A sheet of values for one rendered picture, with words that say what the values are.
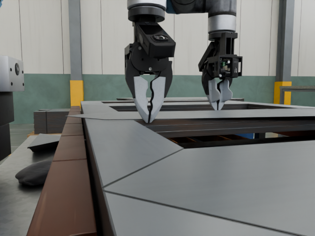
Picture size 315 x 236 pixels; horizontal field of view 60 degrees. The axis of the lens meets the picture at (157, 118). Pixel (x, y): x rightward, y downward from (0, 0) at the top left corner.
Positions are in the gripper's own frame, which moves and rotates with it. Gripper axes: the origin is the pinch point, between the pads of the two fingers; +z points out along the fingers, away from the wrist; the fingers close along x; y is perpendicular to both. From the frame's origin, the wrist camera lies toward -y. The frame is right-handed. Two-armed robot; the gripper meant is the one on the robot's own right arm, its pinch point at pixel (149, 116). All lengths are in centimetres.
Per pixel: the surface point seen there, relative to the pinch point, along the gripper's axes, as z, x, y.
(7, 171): 17.7, 32.6, 33.0
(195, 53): -110, -315, 685
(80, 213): 3.4, 13.2, -31.9
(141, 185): 0.9, 9.4, -34.4
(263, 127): 3.0, -25.8, -0.3
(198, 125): 2.1, -10.4, 0.4
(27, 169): 14.9, 25.7, 22.8
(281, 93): 0, -277, 287
